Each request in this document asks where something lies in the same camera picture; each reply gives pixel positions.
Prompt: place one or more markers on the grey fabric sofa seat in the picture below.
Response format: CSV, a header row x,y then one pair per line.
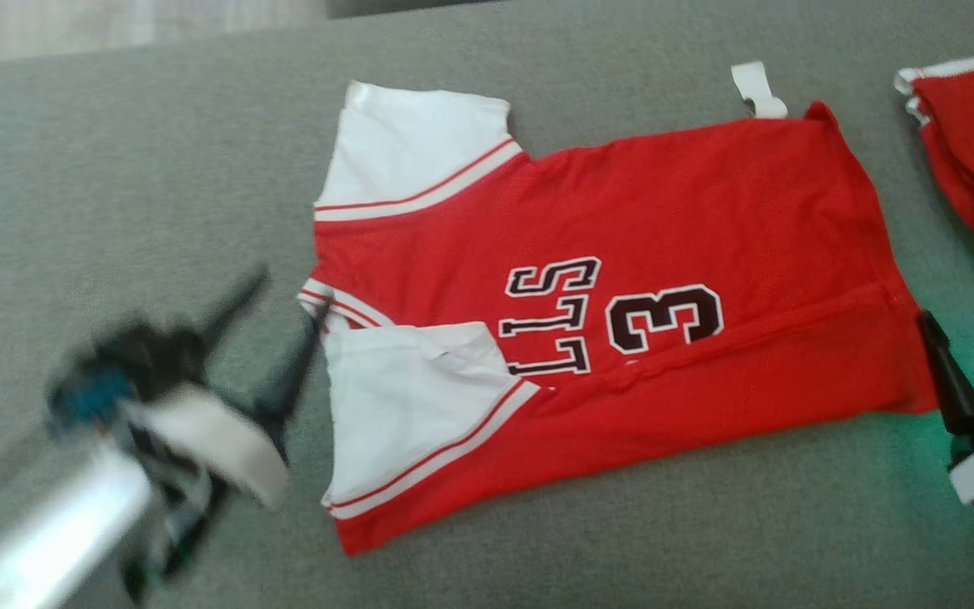
x,y
115,169

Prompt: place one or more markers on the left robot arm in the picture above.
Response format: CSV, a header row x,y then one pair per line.
x,y
39,541

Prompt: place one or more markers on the red jersey white sleeves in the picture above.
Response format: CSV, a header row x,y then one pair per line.
x,y
664,194

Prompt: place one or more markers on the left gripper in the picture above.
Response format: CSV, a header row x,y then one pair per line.
x,y
208,440

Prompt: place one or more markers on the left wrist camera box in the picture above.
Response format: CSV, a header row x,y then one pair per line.
x,y
149,351

